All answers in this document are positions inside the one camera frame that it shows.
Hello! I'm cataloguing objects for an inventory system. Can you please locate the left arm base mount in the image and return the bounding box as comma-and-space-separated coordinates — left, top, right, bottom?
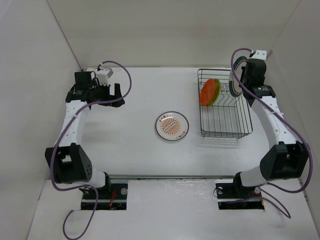
80, 182, 128, 211

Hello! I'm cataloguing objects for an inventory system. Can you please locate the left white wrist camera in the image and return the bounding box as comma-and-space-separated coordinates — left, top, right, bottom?
96, 67, 114, 86

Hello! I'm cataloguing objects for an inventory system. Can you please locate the green plastic plate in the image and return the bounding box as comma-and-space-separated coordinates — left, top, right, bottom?
208, 78, 221, 106

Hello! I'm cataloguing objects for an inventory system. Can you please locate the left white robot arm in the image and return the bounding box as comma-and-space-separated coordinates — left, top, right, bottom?
45, 71, 125, 199

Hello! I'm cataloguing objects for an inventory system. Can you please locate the orange plastic plate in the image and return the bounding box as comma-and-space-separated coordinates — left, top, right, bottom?
200, 78, 216, 106

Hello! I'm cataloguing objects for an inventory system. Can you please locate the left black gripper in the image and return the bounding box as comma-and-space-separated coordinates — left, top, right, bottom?
89, 80, 124, 108

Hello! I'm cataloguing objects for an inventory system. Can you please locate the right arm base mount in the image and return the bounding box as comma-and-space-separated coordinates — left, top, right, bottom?
213, 179, 265, 210

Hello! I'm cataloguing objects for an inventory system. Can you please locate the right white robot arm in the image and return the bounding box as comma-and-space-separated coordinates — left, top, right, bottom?
229, 56, 312, 197

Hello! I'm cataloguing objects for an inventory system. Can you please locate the white plate teal rim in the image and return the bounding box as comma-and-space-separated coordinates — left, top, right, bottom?
228, 56, 248, 98

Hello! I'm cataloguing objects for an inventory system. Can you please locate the dark wire dish rack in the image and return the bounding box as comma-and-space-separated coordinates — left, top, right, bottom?
197, 68, 253, 139

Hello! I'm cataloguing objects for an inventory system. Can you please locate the white plate orange sunburst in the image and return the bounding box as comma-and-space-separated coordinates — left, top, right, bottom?
155, 111, 190, 142

